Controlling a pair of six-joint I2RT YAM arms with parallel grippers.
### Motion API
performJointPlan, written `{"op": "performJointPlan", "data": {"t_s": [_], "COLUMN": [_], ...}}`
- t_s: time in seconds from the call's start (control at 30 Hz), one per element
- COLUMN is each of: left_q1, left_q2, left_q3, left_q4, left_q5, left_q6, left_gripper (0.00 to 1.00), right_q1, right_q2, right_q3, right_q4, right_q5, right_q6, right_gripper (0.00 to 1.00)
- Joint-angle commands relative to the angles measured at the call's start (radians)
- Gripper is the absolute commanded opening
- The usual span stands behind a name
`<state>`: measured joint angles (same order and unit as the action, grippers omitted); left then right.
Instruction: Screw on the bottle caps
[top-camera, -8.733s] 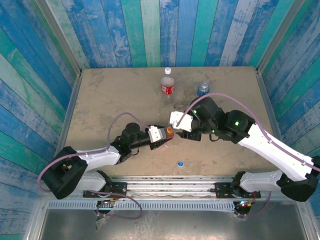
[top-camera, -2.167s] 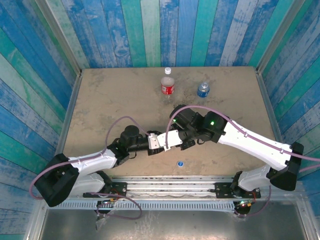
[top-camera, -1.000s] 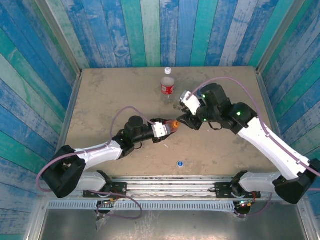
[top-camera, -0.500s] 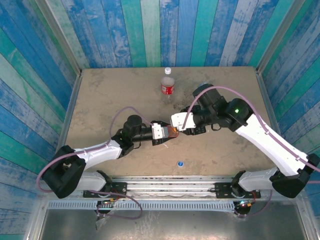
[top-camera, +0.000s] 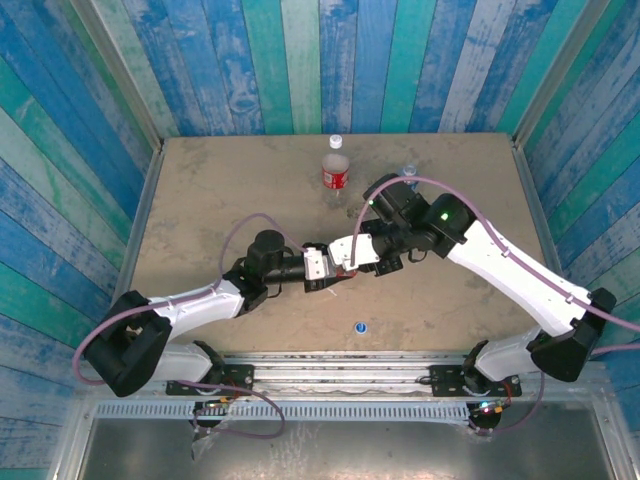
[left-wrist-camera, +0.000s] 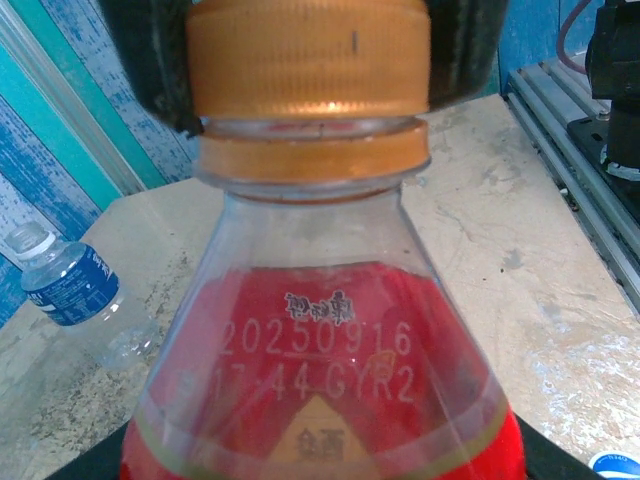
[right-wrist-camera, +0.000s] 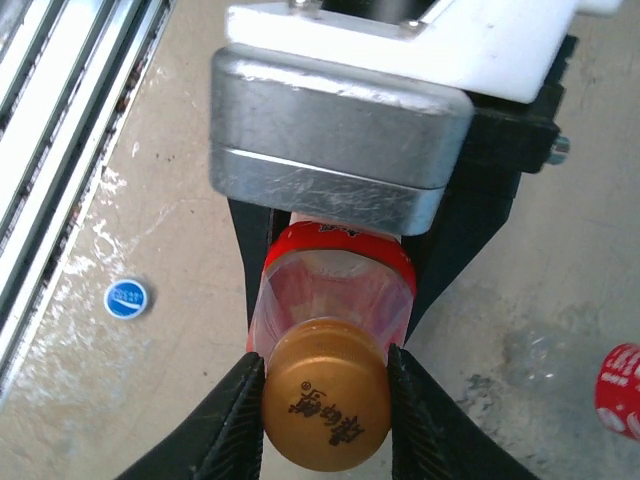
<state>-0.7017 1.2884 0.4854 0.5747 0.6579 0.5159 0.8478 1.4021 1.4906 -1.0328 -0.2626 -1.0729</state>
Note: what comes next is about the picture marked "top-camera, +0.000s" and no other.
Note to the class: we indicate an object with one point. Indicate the blue and white bottle cap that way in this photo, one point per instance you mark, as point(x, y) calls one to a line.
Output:
point(360, 328)

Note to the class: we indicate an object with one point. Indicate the clear bottle with red label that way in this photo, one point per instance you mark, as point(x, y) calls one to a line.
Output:
point(335, 177)

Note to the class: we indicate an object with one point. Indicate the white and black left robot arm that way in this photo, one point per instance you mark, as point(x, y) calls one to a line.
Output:
point(200, 310)

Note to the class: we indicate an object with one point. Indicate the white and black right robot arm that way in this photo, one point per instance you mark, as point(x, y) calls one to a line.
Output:
point(500, 270)

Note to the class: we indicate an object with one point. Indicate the small controller circuit board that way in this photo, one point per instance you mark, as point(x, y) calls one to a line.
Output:
point(487, 407)
point(220, 402)

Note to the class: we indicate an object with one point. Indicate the shiny steel sheet panel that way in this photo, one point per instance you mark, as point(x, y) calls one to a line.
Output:
point(350, 450)

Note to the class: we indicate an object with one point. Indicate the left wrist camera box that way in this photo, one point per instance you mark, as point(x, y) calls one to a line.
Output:
point(316, 262)

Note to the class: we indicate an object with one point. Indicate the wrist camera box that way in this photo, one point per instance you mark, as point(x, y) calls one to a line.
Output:
point(316, 262)
point(367, 250)

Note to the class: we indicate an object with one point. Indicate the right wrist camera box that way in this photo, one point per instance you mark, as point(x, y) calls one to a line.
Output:
point(367, 250)

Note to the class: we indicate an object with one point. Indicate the aluminium front rail frame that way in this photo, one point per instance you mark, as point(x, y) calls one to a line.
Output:
point(340, 372)

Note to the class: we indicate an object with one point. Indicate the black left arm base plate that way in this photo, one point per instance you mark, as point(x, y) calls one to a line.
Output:
point(235, 375)

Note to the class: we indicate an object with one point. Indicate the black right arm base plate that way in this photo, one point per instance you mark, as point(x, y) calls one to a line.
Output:
point(445, 385)

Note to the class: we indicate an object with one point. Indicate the aluminium table side rail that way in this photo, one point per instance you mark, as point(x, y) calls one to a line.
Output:
point(536, 200)
point(145, 200)

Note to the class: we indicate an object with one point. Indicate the aluminium corner post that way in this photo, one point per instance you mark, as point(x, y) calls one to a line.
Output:
point(121, 75)
point(556, 75)

